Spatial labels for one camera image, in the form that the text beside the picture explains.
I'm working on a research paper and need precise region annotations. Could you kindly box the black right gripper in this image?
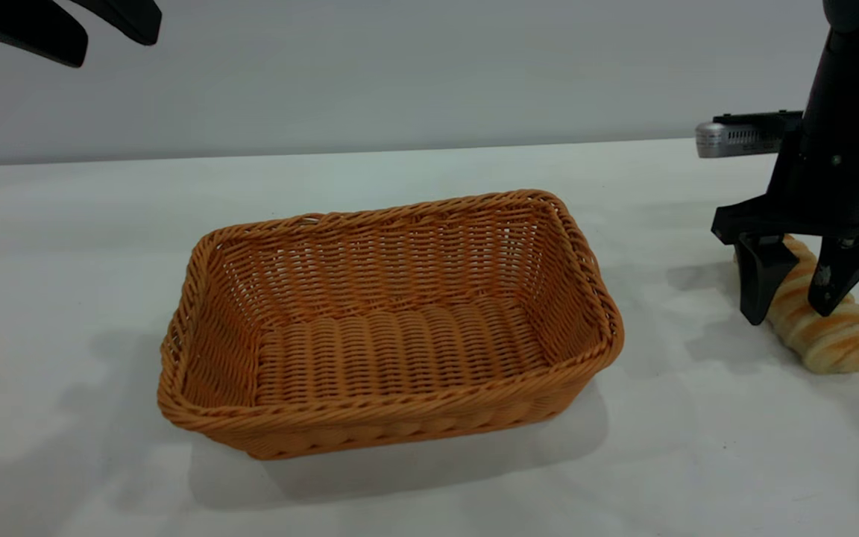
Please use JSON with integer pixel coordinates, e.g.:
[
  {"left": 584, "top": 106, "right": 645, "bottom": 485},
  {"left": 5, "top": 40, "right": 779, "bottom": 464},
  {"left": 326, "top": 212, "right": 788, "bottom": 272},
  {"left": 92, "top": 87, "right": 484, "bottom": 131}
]
[{"left": 711, "top": 34, "right": 859, "bottom": 325}]

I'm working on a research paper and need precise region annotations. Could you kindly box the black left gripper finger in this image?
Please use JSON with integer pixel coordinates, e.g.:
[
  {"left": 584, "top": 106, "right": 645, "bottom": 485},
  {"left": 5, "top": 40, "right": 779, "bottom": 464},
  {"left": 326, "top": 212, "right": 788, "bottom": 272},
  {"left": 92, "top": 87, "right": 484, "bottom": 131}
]
[
  {"left": 72, "top": 0, "right": 163, "bottom": 45},
  {"left": 0, "top": 0, "right": 89, "bottom": 68}
]

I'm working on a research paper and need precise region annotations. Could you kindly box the ridged striped bread roll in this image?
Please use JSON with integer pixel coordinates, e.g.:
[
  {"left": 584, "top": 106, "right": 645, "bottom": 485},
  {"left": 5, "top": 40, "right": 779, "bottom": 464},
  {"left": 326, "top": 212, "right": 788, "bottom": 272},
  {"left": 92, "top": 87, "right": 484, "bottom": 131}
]
[{"left": 733, "top": 233, "right": 859, "bottom": 375}]

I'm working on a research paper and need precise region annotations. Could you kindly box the orange woven wicker basket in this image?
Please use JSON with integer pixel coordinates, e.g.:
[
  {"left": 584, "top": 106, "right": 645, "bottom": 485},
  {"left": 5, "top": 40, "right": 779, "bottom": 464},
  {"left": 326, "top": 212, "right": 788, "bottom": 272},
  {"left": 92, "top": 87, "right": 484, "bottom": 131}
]
[{"left": 157, "top": 189, "right": 625, "bottom": 460}]

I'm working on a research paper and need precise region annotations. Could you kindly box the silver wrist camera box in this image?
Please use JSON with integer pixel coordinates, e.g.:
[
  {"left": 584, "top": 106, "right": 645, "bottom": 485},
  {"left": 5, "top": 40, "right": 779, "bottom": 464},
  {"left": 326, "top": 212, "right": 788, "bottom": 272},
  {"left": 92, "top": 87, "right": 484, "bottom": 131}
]
[{"left": 696, "top": 112, "right": 805, "bottom": 159}]

